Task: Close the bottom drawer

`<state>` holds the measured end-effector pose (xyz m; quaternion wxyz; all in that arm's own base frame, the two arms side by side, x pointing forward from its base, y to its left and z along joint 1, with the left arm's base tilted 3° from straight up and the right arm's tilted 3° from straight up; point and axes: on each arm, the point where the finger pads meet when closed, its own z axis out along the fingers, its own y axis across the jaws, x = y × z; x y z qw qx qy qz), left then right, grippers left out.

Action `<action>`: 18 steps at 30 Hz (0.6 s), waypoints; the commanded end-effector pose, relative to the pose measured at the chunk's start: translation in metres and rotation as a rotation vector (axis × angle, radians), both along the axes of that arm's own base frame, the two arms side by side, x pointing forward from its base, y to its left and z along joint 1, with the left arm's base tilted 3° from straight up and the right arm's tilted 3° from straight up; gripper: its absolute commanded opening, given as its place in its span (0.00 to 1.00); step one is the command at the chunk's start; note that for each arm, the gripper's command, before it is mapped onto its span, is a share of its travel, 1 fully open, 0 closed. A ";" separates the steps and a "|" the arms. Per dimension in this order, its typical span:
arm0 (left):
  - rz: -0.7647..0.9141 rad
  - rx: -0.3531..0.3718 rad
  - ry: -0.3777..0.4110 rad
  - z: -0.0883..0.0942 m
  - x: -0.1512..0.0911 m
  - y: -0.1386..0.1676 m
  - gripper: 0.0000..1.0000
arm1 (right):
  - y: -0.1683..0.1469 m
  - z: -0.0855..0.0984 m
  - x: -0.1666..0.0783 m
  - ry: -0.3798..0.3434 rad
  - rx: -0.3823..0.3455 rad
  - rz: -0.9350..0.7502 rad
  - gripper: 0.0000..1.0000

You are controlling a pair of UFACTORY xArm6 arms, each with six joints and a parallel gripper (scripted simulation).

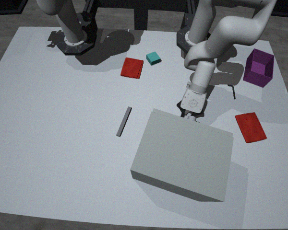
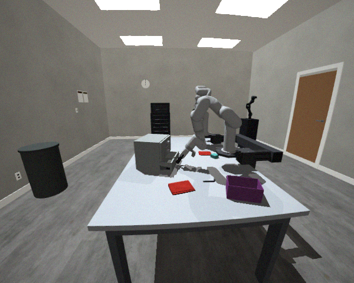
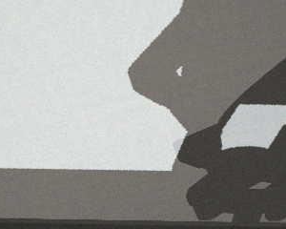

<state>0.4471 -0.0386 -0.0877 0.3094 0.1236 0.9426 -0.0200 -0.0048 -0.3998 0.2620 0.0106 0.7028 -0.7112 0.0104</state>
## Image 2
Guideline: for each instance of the purple open-top box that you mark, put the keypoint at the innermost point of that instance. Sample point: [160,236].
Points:
[241,188]

